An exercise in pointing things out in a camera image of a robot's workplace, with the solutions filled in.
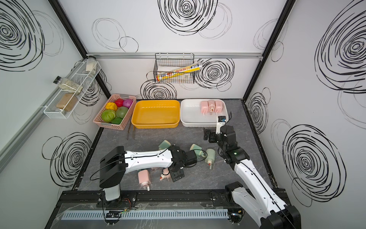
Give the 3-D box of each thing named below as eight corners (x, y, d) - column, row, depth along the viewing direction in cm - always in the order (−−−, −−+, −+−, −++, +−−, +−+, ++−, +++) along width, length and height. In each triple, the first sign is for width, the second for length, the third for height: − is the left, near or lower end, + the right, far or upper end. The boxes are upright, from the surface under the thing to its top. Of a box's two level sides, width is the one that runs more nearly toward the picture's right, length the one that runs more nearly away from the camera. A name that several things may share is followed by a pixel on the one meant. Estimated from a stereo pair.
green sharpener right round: (205, 169, 85) (207, 163, 79) (204, 154, 91) (206, 148, 85) (214, 169, 85) (217, 164, 79) (212, 154, 91) (214, 148, 85)
